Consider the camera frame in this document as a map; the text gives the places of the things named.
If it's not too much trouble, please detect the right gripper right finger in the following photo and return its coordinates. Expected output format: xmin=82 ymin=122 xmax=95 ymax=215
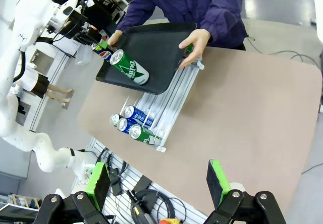
xmin=205 ymin=159 xmax=287 ymax=224

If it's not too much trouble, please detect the person's right hand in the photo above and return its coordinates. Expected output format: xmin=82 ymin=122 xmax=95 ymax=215
xmin=107 ymin=29 xmax=124 ymax=52

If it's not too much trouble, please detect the white curtain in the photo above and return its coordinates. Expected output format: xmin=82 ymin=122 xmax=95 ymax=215
xmin=311 ymin=0 xmax=323 ymax=45

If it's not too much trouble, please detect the person's left forearm purple sleeve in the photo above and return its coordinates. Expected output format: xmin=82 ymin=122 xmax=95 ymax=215
xmin=199 ymin=2 xmax=249 ymax=49

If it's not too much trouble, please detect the blue Pocari Sweat can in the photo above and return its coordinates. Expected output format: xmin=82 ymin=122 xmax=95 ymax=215
xmin=117 ymin=117 xmax=137 ymax=135
xmin=123 ymin=105 xmax=155 ymax=126

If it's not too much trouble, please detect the person's left hand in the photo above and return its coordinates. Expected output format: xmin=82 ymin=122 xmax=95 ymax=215
xmin=178 ymin=28 xmax=212 ymax=69

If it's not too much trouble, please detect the figure white top black skirt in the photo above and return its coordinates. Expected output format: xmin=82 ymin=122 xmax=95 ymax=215
xmin=10 ymin=67 xmax=74 ymax=108

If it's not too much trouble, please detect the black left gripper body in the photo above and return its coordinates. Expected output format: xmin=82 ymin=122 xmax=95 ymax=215
xmin=67 ymin=13 xmax=103 ymax=44

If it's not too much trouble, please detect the clear can dispenser rack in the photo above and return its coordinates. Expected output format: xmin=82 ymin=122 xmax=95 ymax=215
xmin=118 ymin=56 xmax=205 ymax=153

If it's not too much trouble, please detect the black left arm cable sleeve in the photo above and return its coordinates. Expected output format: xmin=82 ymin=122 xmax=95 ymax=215
xmin=12 ymin=49 xmax=28 ymax=83

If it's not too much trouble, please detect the black coiled cable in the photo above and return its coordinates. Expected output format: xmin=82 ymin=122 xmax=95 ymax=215
xmin=127 ymin=190 xmax=142 ymax=204

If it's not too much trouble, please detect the black Pepsi can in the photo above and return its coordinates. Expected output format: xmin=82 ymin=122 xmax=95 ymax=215
xmin=92 ymin=43 xmax=114 ymax=63
xmin=110 ymin=113 xmax=121 ymax=128

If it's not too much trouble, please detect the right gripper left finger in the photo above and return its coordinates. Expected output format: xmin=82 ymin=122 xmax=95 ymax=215
xmin=34 ymin=161 xmax=112 ymax=224

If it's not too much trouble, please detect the clear plastic bin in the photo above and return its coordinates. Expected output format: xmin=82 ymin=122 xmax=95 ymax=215
xmin=75 ymin=46 xmax=93 ymax=66

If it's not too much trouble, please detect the person's right forearm purple sleeve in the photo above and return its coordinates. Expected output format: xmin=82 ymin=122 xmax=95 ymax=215
xmin=116 ymin=0 xmax=157 ymax=33

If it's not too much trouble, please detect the black serving tray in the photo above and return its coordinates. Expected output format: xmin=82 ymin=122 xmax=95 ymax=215
xmin=95 ymin=21 xmax=198 ymax=95

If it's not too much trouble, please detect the person in purple jacket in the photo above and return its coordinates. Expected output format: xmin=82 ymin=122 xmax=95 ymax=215
xmin=117 ymin=0 xmax=249 ymax=50

